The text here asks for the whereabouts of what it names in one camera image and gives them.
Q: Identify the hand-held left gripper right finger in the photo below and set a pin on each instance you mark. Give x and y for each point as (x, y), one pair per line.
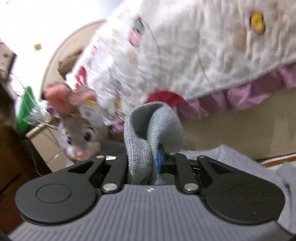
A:
(159, 162)

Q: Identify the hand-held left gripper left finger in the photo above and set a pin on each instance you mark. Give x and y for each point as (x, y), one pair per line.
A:
(120, 166)

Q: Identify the grey knit sweater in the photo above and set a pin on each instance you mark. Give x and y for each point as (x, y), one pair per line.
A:
(138, 150)

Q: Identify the grey plush rabbit toy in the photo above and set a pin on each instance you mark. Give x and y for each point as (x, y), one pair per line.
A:
(78, 136)

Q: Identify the beige bedside cabinet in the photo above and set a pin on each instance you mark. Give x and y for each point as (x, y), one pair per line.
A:
(46, 143)

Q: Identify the beige bed base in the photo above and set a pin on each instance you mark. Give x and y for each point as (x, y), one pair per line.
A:
(231, 132)

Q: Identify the clear plastic bag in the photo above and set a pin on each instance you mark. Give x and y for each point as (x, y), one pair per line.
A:
(40, 113)

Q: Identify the brown wooden drawer desk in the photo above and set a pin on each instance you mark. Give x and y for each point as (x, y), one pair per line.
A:
(11, 162)

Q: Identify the green and white plastic bag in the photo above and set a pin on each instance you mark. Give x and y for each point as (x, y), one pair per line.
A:
(25, 109)

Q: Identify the brown cushion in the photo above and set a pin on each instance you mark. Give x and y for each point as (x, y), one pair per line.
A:
(67, 64)

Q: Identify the white quilted bedspread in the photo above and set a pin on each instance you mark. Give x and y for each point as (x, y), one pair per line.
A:
(185, 46)

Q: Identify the beige headboard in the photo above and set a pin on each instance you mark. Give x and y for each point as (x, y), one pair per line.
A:
(49, 69)

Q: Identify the patterned desk cover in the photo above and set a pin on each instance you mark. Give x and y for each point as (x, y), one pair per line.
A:
(5, 60)

